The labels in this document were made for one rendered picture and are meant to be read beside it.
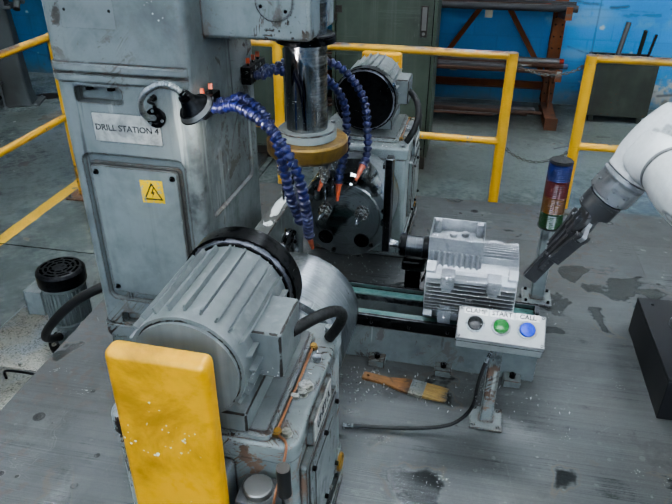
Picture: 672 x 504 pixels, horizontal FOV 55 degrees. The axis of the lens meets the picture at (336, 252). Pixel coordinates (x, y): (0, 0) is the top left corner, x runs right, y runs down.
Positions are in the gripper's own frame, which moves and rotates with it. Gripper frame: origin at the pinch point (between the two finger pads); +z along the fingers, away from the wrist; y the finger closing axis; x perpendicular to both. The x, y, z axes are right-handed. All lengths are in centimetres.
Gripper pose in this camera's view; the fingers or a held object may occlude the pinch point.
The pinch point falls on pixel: (539, 266)
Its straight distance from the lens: 145.4
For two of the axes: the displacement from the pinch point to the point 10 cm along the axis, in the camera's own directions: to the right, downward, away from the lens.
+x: 8.4, 5.3, 0.8
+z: -4.9, 6.9, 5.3
